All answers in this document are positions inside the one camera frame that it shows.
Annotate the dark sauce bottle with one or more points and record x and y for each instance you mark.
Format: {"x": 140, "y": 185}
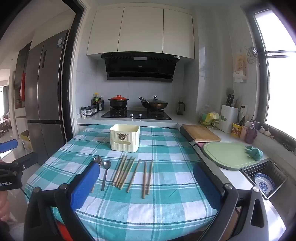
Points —
{"x": 95, "y": 100}
{"x": 100, "y": 104}

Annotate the white knife block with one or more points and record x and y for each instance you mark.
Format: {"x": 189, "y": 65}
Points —
{"x": 227, "y": 120}

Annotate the dark door frame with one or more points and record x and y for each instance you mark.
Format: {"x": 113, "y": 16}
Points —
{"x": 69, "y": 69}

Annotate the black sink drain basket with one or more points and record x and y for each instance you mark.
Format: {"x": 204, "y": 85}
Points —
{"x": 276, "y": 170}

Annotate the hanging paper bag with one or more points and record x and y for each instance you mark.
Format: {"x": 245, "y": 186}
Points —
{"x": 240, "y": 67}

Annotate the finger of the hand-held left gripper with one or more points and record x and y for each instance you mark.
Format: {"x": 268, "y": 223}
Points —
{"x": 8, "y": 146}
{"x": 26, "y": 160}

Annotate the garlic bulb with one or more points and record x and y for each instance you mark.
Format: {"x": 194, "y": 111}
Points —
{"x": 262, "y": 129}
{"x": 267, "y": 132}

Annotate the white wall cabinet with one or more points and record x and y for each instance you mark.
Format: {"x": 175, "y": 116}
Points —
{"x": 138, "y": 30}

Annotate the black lidded spice jar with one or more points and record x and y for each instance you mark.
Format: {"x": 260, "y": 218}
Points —
{"x": 89, "y": 110}
{"x": 94, "y": 109}
{"x": 83, "y": 111}

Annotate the dark glass press pot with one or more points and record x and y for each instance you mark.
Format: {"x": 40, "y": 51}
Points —
{"x": 180, "y": 109}

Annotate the wooden dining furniture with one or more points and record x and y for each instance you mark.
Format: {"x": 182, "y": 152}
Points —
{"x": 3, "y": 126}

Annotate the yellow printed cup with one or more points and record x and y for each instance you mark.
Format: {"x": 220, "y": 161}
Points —
{"x": 236, "y": 132}

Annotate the dark wok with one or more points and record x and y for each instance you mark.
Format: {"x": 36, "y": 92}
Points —
{"x": 153, "y": 106}

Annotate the cream ribbed storage box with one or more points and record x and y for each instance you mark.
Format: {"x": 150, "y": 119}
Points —
{"x": 124, "y": 146}

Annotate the black range hood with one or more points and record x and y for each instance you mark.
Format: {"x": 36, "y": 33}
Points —
{"x": 138, "y": 67}

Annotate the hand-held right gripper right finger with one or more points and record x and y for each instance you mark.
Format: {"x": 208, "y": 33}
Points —
{"x": 205, "y": 185}

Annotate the grey refrigerator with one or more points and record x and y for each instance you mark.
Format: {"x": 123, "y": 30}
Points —
{"x": 44, "y": 92}

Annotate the metal spoon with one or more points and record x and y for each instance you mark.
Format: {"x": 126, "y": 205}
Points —
{"x": 106, "y": 164}

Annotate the window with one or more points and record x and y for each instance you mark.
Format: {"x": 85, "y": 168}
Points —
{"x": 282, "y": 92}

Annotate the yellow green plastic bags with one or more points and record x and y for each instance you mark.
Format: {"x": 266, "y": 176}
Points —
{"x": 210, "y": 117}

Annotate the blue white patterned bowl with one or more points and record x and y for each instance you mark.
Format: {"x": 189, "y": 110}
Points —
{"x": 264, "y": 184}

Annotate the purple soap bottle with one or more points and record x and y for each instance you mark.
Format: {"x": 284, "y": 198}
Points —
{"x": 251, "y": 136}

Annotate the bundle of wooden chopsticks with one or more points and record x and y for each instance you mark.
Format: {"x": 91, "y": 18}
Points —
{"x": 127, "y": 173}

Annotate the teal checkered tablecloth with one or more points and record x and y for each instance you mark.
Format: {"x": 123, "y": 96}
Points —
{"x": 161, "y": 208}

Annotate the green cutting board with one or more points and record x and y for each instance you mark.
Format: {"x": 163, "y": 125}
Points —
{"x": 226, "y": 155}

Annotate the cardboard box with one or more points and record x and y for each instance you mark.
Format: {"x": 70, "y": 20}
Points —
{"x": 25, "y": 139}

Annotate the green dish cloth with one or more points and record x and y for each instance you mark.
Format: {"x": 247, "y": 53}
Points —
{"x": 255, "y": 154}

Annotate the black gas stove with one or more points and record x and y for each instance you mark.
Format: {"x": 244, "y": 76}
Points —
{"x": 136, "y": 115}

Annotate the black clay pot red lid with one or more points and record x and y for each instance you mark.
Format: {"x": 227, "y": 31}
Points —
{"x": 118, "y": 102}

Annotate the white wall socket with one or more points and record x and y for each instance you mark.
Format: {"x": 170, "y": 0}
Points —
{"x": 243, "y": 110}

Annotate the stainless steel sink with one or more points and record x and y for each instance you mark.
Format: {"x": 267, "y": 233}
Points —
{"x": 275, "y": 215}

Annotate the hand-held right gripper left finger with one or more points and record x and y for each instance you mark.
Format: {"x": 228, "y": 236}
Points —
{"x": 85, "y": 183}

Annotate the person's left hand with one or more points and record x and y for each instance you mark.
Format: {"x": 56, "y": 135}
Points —
{"x": 4, "y": 205}

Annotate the glass wok lid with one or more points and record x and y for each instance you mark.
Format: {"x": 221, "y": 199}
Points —
{"x": 154, "y": 100}

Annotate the wooden cutting board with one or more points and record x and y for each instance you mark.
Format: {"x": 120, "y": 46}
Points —
{"x": 201, "y": 133}

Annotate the red hanging cloth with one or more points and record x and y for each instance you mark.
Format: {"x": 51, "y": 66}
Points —
{"x": 22, "y": 85}

